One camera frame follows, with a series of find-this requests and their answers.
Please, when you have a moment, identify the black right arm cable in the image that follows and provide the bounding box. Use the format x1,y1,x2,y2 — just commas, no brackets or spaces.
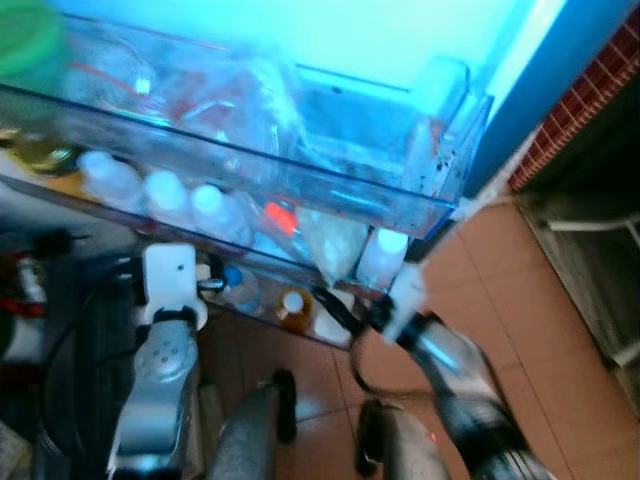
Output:
344,318,443,403

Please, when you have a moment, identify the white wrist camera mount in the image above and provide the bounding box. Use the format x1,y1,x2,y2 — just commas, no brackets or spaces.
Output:
139,243,209,329
383,264,430,343

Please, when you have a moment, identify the clear plastic bag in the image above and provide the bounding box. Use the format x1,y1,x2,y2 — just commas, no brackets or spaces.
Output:
298,210,367,287

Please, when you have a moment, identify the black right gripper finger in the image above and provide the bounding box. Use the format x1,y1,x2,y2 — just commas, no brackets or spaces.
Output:
314,286,365,337

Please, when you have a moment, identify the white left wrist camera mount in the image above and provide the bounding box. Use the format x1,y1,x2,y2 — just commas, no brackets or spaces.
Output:
139,243,209,329

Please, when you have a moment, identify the blue fridge door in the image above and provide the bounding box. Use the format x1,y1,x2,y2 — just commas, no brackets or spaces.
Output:
440,0,640,229

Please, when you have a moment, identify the clear bottle with white cap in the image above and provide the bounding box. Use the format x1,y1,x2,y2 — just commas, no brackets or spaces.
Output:
354,228,411,293

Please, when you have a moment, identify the red cap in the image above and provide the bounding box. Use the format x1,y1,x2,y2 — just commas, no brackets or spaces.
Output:
261,200,301,237

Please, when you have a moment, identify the grey robot right leg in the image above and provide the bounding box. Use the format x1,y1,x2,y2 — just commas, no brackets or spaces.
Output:
356,398,453,480

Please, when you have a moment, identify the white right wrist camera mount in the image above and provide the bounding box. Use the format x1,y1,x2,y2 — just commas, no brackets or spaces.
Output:
383,264,430,343

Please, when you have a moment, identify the narrow clear fridge door shelf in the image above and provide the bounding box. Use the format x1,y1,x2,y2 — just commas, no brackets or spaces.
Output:
0,168,433,353

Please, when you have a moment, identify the large clear fridge door shelf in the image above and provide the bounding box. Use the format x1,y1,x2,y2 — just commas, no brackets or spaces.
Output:
0,18,497,241

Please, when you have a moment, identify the clear bottle with blue cap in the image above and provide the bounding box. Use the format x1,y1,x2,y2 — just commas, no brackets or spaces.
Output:
214,264,263,313

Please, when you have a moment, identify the grey robot leg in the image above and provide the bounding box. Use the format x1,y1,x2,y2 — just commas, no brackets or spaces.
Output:
204,368,299,480
356,398,453,480

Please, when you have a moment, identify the green lid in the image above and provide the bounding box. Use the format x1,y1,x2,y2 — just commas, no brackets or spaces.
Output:
0,0,67,79

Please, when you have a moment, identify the grey robot left leg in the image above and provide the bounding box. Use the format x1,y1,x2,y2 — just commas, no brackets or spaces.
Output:
204,368,299,480

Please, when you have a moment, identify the red tiled pillar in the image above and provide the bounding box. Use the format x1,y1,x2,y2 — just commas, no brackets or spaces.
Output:
507,10,640,193

